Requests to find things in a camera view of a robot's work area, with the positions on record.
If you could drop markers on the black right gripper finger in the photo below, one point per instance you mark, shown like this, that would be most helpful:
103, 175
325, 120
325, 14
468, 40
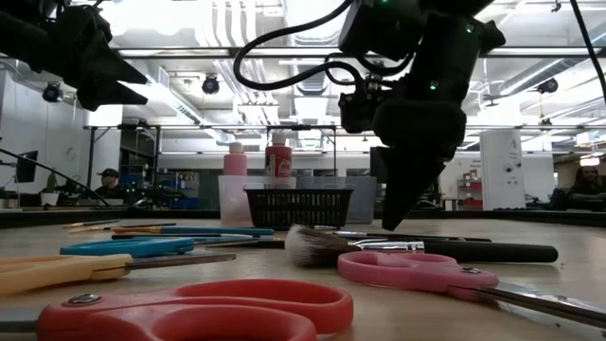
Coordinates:
407, 184
382, 189

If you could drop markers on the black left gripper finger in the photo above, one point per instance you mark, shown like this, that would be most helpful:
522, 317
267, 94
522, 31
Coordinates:
109, 97
113, 66

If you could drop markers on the grey translucent plastic bin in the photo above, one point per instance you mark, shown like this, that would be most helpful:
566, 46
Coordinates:
364, 199

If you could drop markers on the black brush silver ferrule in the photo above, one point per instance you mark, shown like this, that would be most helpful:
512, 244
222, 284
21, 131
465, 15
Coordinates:
265, 245
379, 235
450, 238
165, 236

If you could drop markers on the black mesh plastic basket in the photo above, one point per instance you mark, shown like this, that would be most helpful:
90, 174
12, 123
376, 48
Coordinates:
298, 208

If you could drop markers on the red paint bottle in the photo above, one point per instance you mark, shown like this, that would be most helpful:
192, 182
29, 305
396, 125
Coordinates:
278, 161

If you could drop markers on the pink paint bottle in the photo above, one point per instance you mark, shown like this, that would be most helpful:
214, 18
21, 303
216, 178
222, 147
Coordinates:
235, 163

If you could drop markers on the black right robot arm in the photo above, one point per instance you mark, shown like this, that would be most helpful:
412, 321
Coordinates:
440, 52

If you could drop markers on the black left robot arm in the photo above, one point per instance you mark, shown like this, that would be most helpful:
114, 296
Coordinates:
19, 38

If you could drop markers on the black ceiling spot lamp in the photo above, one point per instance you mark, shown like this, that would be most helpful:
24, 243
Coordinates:
51, 92
547, 85
210, 85

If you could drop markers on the red storage shelf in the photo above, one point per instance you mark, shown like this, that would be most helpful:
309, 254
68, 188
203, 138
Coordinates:
468, 194

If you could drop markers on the person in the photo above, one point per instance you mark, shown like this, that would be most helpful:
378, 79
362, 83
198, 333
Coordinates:
110, 184
587, 184

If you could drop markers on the white pillar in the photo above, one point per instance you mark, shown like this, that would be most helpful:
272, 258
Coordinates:
502, 166

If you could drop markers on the small black monitor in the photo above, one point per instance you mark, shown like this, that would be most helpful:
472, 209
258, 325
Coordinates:
27, 166

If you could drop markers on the small plant white pot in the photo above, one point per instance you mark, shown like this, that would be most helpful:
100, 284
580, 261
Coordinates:
49, 196

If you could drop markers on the clear plastic bin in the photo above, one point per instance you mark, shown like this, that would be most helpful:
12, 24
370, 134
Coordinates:
232, 189

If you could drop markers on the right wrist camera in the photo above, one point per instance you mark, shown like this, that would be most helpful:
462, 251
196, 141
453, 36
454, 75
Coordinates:
360, 109

